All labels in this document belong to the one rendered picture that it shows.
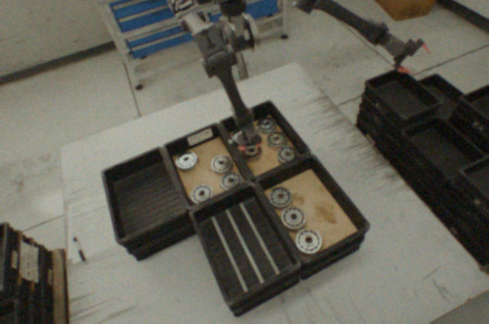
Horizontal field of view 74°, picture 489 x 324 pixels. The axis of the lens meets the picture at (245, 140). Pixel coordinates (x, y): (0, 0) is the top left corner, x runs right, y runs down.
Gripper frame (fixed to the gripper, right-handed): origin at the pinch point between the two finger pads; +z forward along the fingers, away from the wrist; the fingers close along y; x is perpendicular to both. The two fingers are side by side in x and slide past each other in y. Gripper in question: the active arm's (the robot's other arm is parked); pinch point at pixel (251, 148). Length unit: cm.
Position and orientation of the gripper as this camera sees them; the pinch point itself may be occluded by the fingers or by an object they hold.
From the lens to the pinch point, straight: 156.9
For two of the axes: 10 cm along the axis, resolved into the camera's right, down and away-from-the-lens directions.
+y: 9.4, -3.1, 1.2
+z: 1.0, 6.2, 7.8
